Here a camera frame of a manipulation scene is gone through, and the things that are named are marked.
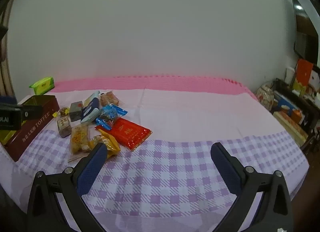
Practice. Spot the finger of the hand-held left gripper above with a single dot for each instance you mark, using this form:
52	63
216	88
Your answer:
31	112
7	100

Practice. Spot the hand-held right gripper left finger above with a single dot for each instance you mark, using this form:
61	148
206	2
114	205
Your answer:
91	169

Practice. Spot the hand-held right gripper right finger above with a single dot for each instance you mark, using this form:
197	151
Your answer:
225	169

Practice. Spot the maroon candy tin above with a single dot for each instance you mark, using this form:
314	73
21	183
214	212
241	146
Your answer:
30	134

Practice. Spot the orange yellow snack packet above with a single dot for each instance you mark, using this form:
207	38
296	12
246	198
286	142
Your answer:
111	143

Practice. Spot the clear yellow pastry packet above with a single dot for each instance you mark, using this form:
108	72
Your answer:
78	137

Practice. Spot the brown cake white label packet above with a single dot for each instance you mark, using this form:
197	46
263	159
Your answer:
63	127

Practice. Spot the grey green cake block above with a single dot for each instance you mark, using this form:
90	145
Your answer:
75	110

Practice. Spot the blue candy packet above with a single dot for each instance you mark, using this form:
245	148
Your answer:
105	120
113	110

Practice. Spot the red snack packet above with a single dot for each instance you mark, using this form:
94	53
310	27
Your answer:
130	133

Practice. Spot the dark blue biscuit packet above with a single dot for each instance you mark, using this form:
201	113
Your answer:
90	112

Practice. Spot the pale star cracker packet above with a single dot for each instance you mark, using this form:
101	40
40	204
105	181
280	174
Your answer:
91	98

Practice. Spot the clear peanut brittle packet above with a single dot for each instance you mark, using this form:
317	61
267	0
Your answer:
108	98

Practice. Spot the beige patterned curtain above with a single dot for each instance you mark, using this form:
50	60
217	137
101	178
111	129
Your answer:
6	77

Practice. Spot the green tissue pack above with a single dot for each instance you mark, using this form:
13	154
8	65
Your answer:
42	86

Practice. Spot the purple checked bed sheet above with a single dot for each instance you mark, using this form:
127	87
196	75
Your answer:
175	172

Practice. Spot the long orange striped box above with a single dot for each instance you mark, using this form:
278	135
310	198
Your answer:
291	127

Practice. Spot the patterned glass jar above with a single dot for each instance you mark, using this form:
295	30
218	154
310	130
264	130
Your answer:
265	95

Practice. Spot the small orange carton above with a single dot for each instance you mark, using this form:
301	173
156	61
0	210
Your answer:
296	115

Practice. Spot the blue box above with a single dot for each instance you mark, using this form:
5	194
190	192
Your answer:
285	102

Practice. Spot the pink foam mat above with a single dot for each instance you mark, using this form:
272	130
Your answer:
175	83

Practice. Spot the dark side table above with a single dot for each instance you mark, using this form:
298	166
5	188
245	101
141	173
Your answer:
311	107

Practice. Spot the red orange gift box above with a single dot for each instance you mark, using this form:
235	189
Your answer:
303	71

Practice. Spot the white gift box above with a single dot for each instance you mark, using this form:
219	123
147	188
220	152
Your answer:
315	77

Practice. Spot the black flat television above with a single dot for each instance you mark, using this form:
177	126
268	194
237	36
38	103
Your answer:
303	37

